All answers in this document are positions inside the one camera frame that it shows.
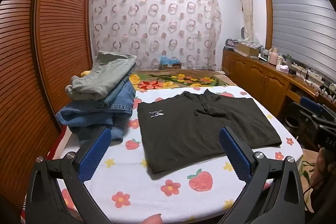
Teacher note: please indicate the person's left hand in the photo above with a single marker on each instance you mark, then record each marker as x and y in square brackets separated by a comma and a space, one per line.
[153, 220]

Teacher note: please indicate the beige curtain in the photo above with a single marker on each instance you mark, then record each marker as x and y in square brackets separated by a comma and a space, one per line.
[246, 3]

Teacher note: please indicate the beige floral cloth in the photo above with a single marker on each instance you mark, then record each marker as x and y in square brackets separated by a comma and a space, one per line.
[305, 169]

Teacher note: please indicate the cardboard box with blue bag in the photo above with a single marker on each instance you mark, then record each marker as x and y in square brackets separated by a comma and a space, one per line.
[170, 62]

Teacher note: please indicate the black waste bin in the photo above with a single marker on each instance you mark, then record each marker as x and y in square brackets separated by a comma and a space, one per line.
[292, 123]

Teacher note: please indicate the floral blanket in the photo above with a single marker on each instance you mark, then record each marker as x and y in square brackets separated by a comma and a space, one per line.
[181, 79]

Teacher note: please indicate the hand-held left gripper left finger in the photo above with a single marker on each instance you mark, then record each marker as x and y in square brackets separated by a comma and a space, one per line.
[92, 158]

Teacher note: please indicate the green bottle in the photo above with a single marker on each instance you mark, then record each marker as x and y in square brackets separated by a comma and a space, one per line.
[288, 61]

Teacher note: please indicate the yellow plush toy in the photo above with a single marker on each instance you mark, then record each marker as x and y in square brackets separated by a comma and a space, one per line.
[85, 73]

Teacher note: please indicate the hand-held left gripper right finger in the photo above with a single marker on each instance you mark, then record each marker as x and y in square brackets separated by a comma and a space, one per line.
[236, 155]

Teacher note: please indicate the louvered wooden wardrobe door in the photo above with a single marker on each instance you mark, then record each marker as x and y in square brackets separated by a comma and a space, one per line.
[65, 29]
[18, 82]

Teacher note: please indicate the small white fan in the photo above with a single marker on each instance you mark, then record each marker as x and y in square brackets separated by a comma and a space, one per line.
[245, 33]

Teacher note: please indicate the strawberry printed bed sheet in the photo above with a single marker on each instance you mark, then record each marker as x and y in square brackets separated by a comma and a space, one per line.
[131, 187]

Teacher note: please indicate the person's right hand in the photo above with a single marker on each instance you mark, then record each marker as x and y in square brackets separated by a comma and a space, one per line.
[319, 169]

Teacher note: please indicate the tissue box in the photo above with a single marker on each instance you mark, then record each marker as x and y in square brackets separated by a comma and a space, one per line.
[283, 69]

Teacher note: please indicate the open cardboard box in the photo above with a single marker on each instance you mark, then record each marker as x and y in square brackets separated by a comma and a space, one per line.
[248, 49]

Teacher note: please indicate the blue jeans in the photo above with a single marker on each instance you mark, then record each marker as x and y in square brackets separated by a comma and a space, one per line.
[115, 106]

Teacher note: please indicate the grey-green pants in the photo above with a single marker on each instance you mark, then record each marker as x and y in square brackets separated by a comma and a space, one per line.
[105, 74]

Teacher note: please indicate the grey window blind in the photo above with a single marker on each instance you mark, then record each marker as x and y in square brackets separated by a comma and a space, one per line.
[302, 16]

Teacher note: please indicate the purple packet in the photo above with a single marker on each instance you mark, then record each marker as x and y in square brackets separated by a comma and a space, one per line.
[231, 43]

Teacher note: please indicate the wooden cabinet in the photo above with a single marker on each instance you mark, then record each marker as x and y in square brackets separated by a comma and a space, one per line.
[252, 74]

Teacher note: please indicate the wooden window frame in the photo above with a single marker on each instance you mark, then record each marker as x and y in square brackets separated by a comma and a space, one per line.
[267, 16]

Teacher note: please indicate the pink thermos jug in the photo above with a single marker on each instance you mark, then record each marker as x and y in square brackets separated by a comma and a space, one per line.
[273, 57]

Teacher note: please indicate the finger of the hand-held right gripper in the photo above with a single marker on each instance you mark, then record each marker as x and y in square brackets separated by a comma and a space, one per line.
[304, 115]
[311, 105]

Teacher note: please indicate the black pants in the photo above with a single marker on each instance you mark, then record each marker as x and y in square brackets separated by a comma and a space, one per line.
[199, 129]

